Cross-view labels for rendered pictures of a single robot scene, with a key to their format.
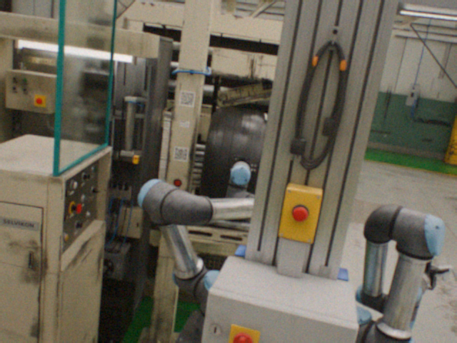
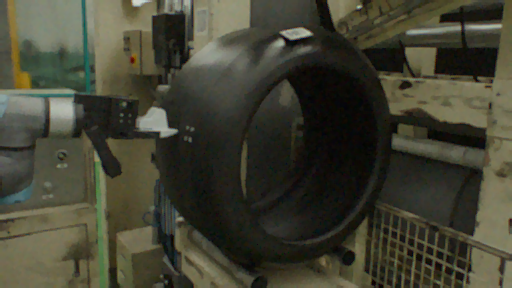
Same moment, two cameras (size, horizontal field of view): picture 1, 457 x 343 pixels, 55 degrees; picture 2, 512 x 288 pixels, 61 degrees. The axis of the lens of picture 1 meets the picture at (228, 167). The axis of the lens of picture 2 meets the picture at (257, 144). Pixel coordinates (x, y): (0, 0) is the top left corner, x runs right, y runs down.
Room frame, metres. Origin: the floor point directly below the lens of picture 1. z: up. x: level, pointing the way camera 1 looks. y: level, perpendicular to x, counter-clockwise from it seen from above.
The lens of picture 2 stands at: (1.66, -0.93, 1.41)
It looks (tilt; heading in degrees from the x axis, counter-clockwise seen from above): 11 degrees down; 57
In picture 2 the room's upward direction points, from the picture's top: 2 degrees clockwise
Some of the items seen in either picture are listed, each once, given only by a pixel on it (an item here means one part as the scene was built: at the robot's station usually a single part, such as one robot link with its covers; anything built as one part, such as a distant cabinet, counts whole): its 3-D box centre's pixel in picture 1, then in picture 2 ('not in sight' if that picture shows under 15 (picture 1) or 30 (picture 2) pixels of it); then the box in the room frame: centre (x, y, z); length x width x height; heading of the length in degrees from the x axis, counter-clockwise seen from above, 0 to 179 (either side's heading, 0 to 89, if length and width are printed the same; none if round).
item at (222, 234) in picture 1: (218, 233); (223, 278); (2.18, 0.00, 0.83); 0.36 x 0.09 x 0.06; 89
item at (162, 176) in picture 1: (165, 155); not in sight; (2.27, 0.34, 1.19); 0.05 x 0.04 x 0.48; 179
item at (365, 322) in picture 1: (353, 326); not in sight; (1.39, -0.52, 0.88); 0.13 x 0.12 x 0.14; 53
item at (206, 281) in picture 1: (216, 292); not in sight; (1.49, -0.02, 0.88); 0.13 x 0.12 x 0.14; 49
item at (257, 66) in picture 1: (265, 68); not in sight; (2.61, -0.13, 1.71); 0.61 x 0.25 x 0.15; 89
